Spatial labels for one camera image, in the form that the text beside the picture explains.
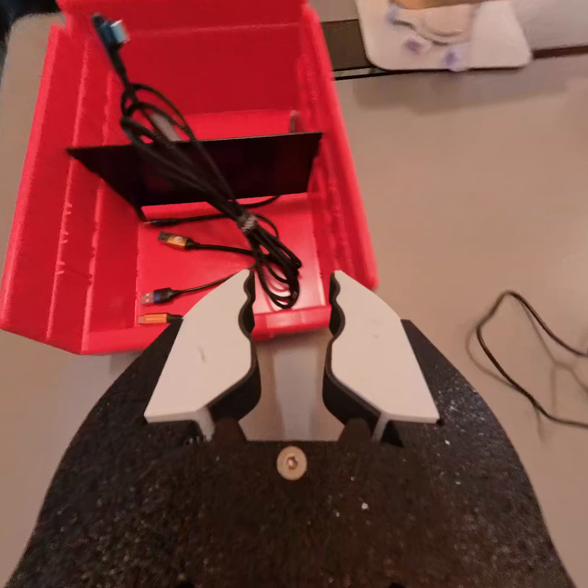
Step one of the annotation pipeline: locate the thin black cable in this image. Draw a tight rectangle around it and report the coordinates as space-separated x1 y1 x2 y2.
466 291 588 429
144 197 279 228

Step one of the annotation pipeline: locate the black cable blue plug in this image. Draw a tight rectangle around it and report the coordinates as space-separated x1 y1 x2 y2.
141 271 239 307

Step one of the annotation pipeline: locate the black bin divider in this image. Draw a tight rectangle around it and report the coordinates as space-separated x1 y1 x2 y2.
66 132 323 221

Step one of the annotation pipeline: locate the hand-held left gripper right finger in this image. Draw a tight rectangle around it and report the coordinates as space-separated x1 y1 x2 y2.
322 269 441 443

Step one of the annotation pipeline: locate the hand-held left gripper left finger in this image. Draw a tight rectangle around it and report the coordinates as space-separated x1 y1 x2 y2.
143 269 262 441

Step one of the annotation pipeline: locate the black cable bundle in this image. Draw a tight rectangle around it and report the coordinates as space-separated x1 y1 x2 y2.
91 13 304 309

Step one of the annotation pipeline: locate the red plastic bin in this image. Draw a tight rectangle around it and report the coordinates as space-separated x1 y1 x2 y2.
0 0 379 355

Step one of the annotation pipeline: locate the grey desk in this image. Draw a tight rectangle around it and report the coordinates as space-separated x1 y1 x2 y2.
0 14 588 588

